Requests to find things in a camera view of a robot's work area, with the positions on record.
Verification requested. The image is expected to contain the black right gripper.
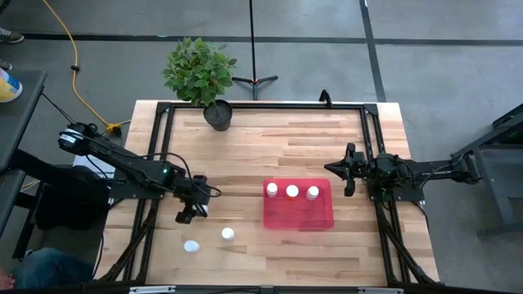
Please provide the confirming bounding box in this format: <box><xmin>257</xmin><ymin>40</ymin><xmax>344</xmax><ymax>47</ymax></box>
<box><xmin>324</xmin><ymin>141</ymin><xmax>382</xmax><ymax>198</ymax></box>

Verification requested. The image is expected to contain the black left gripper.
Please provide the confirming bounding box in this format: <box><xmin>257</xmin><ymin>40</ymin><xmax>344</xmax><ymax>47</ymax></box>
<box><xmin>175</xmin><ymin>175</ymin><xmax>212</xmax><ymax>225</ymax></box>

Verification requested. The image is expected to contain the red plastic basket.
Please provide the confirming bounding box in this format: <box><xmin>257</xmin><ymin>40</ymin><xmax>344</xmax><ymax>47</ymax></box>
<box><xmin>261</xmin><ymin>177</ymin><xmax>336</xmax><ymax>231</ymax></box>

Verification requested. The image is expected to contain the black office chair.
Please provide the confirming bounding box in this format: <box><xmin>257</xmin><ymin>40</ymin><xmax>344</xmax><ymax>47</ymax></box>
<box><xmin>0</xmin><ymin>149</ymin><xmax>112</xmax><ymax>262</ymax></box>

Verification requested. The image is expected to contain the white flat box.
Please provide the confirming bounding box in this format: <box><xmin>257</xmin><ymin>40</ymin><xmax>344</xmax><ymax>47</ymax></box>
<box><xmin>72</xmin><ymin>154</ymin><xmax>117</xmax><ymax>180</ymax></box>

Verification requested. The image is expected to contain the black tripod stand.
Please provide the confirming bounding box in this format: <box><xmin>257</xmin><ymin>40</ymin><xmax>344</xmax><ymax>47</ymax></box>
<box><xmin>230</xmin><ymin>0</ymin><xmax>279</xmax><ymax>101</ymax></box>

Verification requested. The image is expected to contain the potted green plant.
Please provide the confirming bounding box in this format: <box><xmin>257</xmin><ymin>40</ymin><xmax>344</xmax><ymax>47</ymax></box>
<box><xmin>161</xmin><ymin>36</ymin><xmax>239</xmax><ymax>132</ymax></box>

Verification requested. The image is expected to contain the person's leg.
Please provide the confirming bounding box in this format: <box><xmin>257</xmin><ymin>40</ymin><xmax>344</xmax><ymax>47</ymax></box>
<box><xmin>11</xmin><ymin>247</ymin><xmax>96</xmax><ymax>292</ymax></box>

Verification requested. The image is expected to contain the dark metal side table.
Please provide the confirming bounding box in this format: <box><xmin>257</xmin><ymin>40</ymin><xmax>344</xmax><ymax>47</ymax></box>
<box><xmin>450</xmin><ymin>104</ymin><xmax>523</xmax><ymax>238</ymax></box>

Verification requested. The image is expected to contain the grey desk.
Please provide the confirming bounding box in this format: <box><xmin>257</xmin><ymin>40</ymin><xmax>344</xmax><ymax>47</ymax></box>
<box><xmin>0</xmin><ymin>69</ymin><xmax>48</xmax><ymax>172</ymax></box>

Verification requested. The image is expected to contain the person's hand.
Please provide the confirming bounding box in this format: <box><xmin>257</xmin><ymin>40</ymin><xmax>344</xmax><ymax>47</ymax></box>
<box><xmin>0</xmin><ymin>271</ymin><xmax>16</xmax><ymax>292</ymax></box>

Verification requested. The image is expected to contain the yellow blue white package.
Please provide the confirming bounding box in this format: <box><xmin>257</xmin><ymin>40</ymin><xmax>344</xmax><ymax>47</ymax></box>
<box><xmin>0</xmin><ymin>67</ymin><xmax>24</xmax><ymax>104</ymax></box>

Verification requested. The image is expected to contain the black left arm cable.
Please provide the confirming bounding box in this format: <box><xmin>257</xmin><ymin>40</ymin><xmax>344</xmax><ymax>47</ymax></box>
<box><xmin>141</xmin><ymin>151</ymin><xmax>222</xmax><ymax>199</ymax></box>

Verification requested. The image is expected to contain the black curved bracket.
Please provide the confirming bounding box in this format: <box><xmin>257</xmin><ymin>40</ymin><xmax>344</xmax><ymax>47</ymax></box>
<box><xmin>318</xmin><ymin>88</ymin><xmax>333</xmax><ymax>109</ymax></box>

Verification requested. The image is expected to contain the silver metal bracket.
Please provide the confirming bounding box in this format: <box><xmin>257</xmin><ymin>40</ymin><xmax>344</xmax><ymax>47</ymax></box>
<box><xmin>128</xmin><ymin>285</ymin><xmax>177</xmax><ymax>294</ymax></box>
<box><xmin>357</xmin><ymin>287</ymin><xmax>405</xmax><ymax>294</ymax></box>

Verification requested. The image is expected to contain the black metal table frame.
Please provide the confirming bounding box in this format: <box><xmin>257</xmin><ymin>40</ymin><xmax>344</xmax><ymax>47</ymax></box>
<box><xmin>94</xmin><ymin>100</ymin><xmax>441</xmax><ymax>287</ymax></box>

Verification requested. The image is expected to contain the yellow power cable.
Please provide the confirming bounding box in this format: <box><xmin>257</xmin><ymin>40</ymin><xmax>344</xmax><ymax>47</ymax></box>
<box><xmin>40</xmin><ymin>0</ymin><xmax>123</xmax><ymax>135</ymax></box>

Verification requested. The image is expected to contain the black floor cable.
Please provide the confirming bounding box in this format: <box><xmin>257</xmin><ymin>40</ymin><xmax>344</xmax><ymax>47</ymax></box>
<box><xmin>39</xmin><ymin>91</ymin><xmax>78</xmax><ymax>126</ymax></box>

